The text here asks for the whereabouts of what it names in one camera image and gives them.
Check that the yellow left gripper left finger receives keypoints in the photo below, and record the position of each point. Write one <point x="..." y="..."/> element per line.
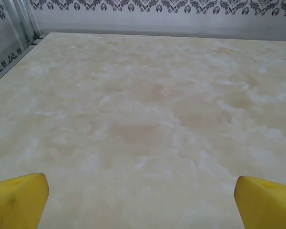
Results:
<point x="16" y="202"/>

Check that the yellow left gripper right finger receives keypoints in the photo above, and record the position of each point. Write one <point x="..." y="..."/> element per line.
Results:
<point x="269" y="207"/>

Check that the aluminium frame post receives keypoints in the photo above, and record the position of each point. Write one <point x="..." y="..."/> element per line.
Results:
<point x="23" y="21"/>

